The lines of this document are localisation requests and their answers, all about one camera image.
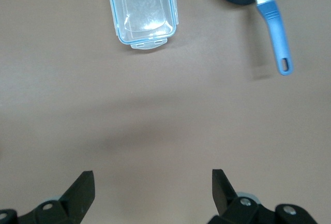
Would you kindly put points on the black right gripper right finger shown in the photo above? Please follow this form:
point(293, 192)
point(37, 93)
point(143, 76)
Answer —
point(232, 211)

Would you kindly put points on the clear plastic lidded container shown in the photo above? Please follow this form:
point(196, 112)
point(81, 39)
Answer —
point(142, 9)

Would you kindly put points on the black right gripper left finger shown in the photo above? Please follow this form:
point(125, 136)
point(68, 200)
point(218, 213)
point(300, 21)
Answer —
point(69, 206)

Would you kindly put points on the brown table cover sheet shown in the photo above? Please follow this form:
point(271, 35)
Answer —
point(155, 110)

